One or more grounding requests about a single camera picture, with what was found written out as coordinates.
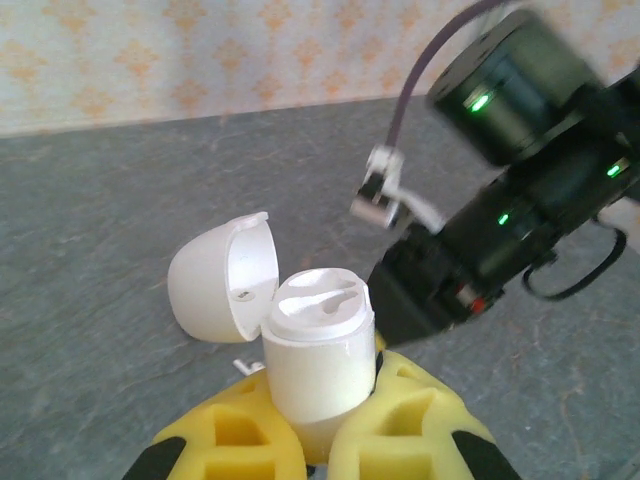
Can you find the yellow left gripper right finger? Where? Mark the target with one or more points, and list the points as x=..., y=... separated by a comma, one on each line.
x=370, y=425

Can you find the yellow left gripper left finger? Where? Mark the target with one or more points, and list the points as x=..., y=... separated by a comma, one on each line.
x=200, y=417

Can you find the white earbud charging case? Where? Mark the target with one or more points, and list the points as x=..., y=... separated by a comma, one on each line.
x=320, y=370

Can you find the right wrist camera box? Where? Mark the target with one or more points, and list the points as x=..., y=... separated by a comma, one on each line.
x=372, y=205

